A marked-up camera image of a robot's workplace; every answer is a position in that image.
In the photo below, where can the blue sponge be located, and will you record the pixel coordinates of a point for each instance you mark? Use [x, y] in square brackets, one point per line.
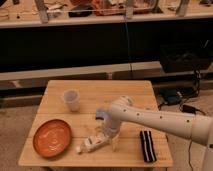
[101, 113]

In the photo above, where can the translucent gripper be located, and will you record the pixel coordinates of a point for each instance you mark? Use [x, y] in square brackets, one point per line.
[110, 133]

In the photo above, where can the wooden table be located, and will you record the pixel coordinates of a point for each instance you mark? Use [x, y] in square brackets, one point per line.
[95, 94]

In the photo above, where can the black power adapter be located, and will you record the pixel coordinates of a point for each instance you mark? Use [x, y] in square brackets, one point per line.
[188, 109]

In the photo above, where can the black box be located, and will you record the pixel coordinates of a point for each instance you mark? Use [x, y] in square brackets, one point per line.
[183, 57]

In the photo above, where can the translucent plastic cup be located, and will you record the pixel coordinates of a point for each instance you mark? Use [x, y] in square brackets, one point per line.
[71, 99]

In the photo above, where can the white plastic bottle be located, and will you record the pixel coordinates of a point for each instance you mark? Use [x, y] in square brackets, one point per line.
[92, 143]

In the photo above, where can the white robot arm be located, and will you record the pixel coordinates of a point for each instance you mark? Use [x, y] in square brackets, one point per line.
[197, 128]

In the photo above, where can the orange plate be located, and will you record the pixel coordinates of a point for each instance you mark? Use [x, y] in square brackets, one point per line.
[52, 138]

